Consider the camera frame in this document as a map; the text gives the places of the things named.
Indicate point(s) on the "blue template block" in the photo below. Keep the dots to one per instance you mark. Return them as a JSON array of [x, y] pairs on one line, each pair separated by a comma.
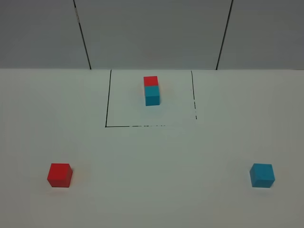
[[152, 95]]

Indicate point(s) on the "red template block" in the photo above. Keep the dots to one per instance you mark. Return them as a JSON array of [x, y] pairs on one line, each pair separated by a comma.
[[150, 81]]

